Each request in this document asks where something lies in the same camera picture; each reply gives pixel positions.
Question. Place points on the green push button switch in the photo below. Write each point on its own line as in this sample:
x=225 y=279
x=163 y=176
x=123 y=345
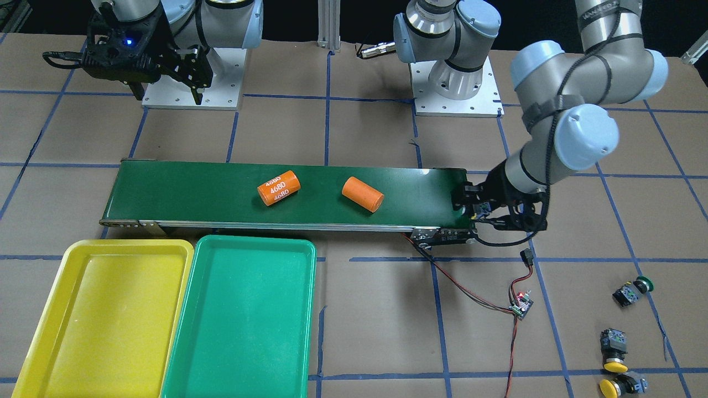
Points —
x=632 y=291

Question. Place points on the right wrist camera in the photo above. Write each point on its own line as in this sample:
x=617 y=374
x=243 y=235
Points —
x=125 y=51

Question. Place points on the yellow push button switch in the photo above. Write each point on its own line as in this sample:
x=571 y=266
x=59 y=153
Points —
x=624 y=384
x=613 y=346

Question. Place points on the orange cylinder with 4680 print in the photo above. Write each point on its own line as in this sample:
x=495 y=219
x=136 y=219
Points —
x=278 y=188

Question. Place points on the small motor controller board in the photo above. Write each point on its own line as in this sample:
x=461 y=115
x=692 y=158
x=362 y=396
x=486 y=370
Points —
x=521 y=304

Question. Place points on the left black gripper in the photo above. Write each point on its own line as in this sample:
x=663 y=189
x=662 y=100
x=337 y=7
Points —
x=500 y=185

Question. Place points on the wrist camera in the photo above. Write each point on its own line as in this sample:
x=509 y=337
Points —
x=125 y=51
x=520 y=218

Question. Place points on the plain orange cylinder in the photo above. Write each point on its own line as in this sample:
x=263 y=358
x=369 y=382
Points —
x=362 y=194

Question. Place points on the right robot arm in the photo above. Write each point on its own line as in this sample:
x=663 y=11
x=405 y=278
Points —
x=229 y=28

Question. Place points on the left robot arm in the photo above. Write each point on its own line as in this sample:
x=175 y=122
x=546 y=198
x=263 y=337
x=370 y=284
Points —
x=561 y=95

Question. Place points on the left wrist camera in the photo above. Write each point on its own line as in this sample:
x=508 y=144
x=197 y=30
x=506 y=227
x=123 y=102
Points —
x=520 y=218

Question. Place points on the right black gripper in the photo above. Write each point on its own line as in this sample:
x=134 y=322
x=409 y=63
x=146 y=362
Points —
x=161 y=46

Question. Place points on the green conveyor belt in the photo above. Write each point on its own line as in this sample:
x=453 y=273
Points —
x=157 y=194

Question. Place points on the black inline connector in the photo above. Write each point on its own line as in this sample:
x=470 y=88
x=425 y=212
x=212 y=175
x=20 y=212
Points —
x=527 y=257

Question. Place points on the yellow plastic tray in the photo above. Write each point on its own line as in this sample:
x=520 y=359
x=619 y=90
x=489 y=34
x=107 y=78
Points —
x=109 y=322

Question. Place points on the aluminium frame post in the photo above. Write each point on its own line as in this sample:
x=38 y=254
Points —
x=329 y=23

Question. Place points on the green plastic tray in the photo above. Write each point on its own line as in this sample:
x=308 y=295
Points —
x=244 y=329

